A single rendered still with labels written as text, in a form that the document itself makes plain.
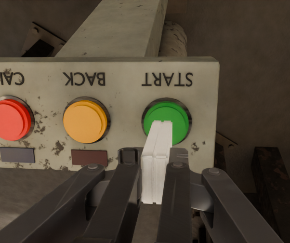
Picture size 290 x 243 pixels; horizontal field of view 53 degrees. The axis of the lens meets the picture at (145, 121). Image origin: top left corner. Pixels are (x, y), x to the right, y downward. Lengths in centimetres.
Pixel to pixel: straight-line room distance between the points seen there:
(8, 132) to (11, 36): 72
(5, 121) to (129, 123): 12
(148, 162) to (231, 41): 75
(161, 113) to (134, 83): 4
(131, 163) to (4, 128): 18
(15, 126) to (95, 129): 8
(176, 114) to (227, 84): 70
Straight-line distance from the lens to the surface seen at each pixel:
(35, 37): 97
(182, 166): 15
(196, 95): 26
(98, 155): 29
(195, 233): 138
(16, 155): 32
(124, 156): 16
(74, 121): 27
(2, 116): 30
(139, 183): 16
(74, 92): 28
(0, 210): 169
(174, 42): 72
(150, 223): 147
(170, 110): 25
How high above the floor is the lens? 81
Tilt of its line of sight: 52 degrees down
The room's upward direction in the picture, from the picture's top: 169 degrees counter-clockwise
